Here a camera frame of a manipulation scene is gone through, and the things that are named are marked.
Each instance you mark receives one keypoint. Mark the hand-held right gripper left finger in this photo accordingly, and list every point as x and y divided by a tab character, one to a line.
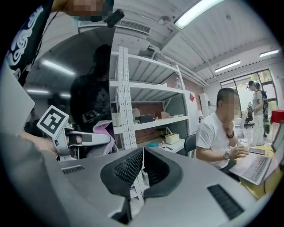
93	188

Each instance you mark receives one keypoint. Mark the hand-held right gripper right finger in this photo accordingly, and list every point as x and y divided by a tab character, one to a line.
188	199

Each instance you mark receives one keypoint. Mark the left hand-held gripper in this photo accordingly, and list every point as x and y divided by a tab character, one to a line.
52	120

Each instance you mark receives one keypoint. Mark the purple grey wiping cloth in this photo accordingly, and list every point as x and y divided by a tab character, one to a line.
104	150

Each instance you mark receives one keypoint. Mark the person's left forearm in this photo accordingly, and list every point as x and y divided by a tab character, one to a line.
42	144

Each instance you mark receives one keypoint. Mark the white metal shelving unit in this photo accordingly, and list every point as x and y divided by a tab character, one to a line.
124	99

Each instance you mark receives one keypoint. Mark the small black box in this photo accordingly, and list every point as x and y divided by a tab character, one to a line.
146	119

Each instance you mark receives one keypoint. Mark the black folding chair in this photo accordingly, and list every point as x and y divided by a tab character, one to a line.
189	144

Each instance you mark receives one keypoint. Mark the cream storage box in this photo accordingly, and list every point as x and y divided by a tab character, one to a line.
172	138

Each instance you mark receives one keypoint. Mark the silver laptop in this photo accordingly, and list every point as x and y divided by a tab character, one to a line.
253	168

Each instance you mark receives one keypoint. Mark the white cabinet red diamond sticker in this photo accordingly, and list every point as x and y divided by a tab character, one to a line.
193	110

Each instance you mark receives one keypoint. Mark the ceiling air vent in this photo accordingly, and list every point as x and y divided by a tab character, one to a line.
133	25

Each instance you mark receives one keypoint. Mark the person's black printed shirt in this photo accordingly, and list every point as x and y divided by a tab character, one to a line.
24	44

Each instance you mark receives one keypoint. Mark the red table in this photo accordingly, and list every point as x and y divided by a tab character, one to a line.
277	116

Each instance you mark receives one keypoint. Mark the large glass window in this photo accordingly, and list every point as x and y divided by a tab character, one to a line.
244	88

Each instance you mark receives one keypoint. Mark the person's head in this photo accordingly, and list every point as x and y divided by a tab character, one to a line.
88	9

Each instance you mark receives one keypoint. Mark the ceiling light bar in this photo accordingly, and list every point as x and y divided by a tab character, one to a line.
227	66
269	53
195	13

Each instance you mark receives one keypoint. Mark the black head-mounted camera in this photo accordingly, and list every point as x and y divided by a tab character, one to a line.
114	17

